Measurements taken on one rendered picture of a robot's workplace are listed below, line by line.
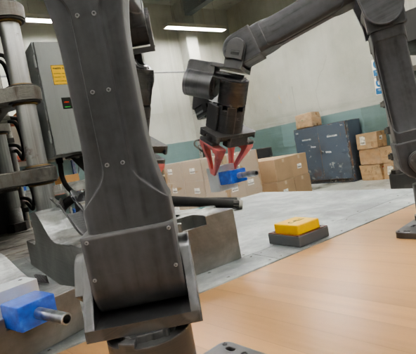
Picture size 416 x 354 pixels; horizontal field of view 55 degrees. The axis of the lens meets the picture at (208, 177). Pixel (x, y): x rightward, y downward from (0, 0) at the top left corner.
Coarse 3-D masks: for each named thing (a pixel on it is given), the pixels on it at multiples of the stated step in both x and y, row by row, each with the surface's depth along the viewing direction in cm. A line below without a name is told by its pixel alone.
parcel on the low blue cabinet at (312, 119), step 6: (300, 114) 783; (306, 114) 770; (312, 114) 765; (318, 114) 776; (300, 120) 782; (306, 120) 771; (312, 120) 765; (318, 120) 774; (300, 126) 787; (306, 126) 774
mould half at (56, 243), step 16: (208, 208) 74; (224, 208) 71; (32, 224) 85; (48, 224) 77; (64, 224) 78; (208, 224) 66; (224, 224) 68; (32, 240) 95; (48, 240) 74; (64, 240) 71; (192, 240) 64; (208, 240) 66; (224, 240) 68; (32, 256) 93; (48, 256) 77; (64, 256) 66; (208, 256) 66; (224, 256) 68; (240, 256) 70; (48, 272) 80; (64, 272) 69
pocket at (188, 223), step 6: (186, 216) 69; (192, 216) 70; (198, 216) 68; (204, 216) 66; (180, 222) 68; (186, 222) 69; (192, 222) 70; (198, 222) 69; (204, 222) 66; (186, 228) 69; (192, 228) 65
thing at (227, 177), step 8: (208, 168) 86; (224, 168) 85; (232, 168) 86; (240, 168) 83; (208, 176) 87; (216, 176) 84; (224, 176) 83; (232, 176) 81; (240, 176) 81; (248, 176) 79; (216, 184) 85; (224, 184) 83; (232, 184) 86
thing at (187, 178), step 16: (192, 160) 490; (224, 160) 452; (256, 160) 488; (176, 176) 520; (192, 176) 495; (256, 176) 484; (176, 192) 526; (192, 192) 501; (208, 192) 478; (224, 192) 456; (240, 192) 465; (256, 192) 482; (176, 208) 533; (192, 208) 508
